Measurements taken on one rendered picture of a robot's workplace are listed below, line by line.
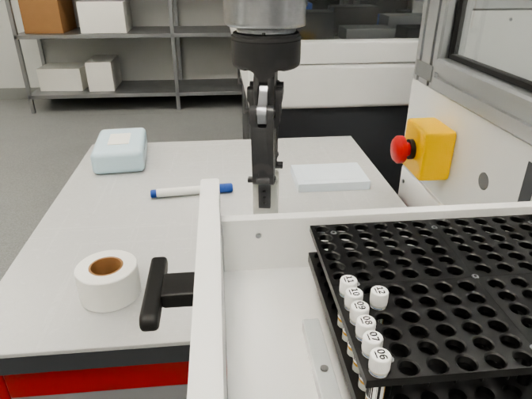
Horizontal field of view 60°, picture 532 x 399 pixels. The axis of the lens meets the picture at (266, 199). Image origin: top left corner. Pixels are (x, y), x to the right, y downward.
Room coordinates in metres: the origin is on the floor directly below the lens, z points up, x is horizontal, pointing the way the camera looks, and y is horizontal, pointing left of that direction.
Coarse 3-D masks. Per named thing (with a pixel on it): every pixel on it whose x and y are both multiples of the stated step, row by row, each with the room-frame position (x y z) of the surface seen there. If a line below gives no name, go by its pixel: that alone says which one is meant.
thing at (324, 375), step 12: (312, 324) 0.29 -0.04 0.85; (312, 336) 0.28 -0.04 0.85; (312, 348) 0.26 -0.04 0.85; (324, 348) 0.26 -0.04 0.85; (312, 360) 0.25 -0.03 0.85; (324, 360) 0.25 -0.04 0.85; (324, 372) 0.24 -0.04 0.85; (324, 384) 0.23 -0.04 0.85; (336, 384) 0.23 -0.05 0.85; (324, 396) 0.22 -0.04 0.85; (336, 396) 0.22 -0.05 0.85
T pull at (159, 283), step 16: (160, 256) 0.30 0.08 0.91; (160, 272) 0.27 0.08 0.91; (192, 272) 0.28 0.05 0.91; (160, 288) 0.26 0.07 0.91; (176, 288) 0.26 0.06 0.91; (192, 288) 0.26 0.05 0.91; (144, 304) 0.24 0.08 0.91; (160, 304) 0.24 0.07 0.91; (176, 304) 0.25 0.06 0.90; (192, 304) 0.25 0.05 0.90; (144, 320) 0.23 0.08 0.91
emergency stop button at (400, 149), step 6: (396, 138) 0.62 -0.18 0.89; (402, 138) 0.61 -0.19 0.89; (390, 144) 0.64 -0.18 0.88; (396, 144) 0.61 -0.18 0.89; (402, 144) 0.61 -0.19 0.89; (408, 144) 0.62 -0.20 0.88; (390, 150) 0.63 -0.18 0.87; (396, 150) 0.61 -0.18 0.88; (402, 150) 0.60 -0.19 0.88; (408, 150) 0.61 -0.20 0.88; (396, 156) 0.61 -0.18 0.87; (402, 156) 0.60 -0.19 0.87; (396, 162) 0.61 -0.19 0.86; (402, 162) 0.61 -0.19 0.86
